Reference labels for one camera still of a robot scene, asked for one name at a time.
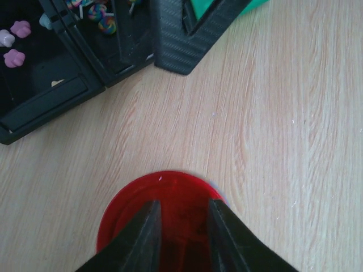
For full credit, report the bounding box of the blue pink swirl lollipop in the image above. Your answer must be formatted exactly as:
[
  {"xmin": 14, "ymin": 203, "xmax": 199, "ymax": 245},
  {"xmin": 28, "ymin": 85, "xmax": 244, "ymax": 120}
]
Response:
[{"xmin": 87, "ymin": 3, "xmax": 114, "ymax": 23}]

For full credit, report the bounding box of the dark rainbow swirl lollipop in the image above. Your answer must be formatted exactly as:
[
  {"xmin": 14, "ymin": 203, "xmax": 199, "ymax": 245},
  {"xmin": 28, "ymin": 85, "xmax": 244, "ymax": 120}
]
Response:
[{"xmin": 98, "ymin": 16, "xmax": 116, "ymax": 35}]

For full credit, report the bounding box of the black bin with star candies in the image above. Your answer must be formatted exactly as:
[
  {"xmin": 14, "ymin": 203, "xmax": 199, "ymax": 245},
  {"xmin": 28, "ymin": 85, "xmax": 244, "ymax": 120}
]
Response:
[{"xmin": 1, "ymin": 1, "xmax": 105, "ymax": 145}]

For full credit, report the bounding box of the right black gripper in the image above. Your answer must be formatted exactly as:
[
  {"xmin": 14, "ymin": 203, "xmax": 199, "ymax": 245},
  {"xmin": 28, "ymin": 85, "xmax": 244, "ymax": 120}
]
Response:
[{"xmin": 150, "ymin": 1, "xmax": 238, "ymax": 75}]

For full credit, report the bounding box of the green bin with gummies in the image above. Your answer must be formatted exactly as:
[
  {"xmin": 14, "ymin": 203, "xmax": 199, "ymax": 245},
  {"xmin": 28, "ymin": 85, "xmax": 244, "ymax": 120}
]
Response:
[{"xmin": 191, "ymin": 0, "xmax": 268, "ymax": 20}]

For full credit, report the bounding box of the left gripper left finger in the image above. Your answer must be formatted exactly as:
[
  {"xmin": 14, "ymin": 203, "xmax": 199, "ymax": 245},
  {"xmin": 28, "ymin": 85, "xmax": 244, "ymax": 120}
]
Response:
[{"xmin": 77, "ymin": 201, "xmax": 162, "ymax": 271}]

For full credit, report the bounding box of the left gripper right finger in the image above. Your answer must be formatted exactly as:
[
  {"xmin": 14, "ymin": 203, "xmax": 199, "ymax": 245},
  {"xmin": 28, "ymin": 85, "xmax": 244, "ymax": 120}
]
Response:
[{"xmin": 208, "ymin": 199, "xmax": 297, "ymax": 271}]

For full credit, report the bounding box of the black bin with lollipops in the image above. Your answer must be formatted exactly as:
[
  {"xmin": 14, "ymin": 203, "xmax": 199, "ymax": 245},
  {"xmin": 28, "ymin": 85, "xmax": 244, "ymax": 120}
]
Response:
[{"xmin": 52, "ymin": 1, "xmax": 154, "ymax": 87}]

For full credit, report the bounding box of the pink star candy lower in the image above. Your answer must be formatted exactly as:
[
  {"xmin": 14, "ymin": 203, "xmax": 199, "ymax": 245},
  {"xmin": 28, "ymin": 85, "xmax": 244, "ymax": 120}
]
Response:
[{"xmin": 3, "ymin": 49, "xmax": 26, "ymax": 68}]

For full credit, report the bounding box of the red jar lid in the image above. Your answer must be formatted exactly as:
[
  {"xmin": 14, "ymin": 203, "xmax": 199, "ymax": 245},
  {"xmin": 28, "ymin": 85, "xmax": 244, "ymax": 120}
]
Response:
[{"xmin": 96, "ymin": 171, "xmax": 223, "ymax": 271}]

